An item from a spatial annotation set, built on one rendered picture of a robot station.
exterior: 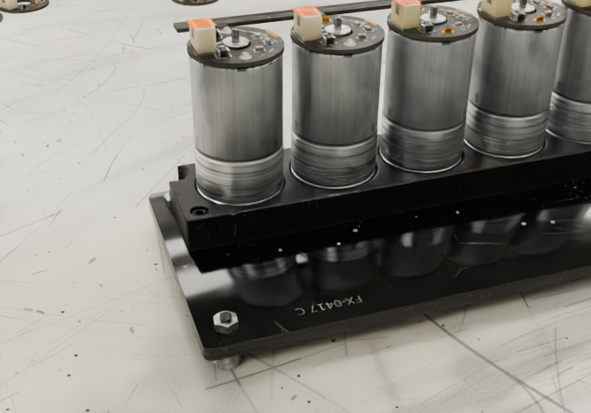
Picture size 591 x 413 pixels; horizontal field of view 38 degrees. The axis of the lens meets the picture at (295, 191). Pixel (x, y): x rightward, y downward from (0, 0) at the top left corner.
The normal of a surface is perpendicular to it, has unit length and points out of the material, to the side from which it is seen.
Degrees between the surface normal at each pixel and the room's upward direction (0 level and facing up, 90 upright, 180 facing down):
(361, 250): 0
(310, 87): 90
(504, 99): 90
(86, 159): 0
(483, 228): 0
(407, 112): 90
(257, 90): 90
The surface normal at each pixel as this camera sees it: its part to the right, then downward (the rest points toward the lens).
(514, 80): -0.15, 0.52
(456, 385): 0.00, -0.85
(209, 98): -0.48, 0.46
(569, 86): -0.69, 0.37
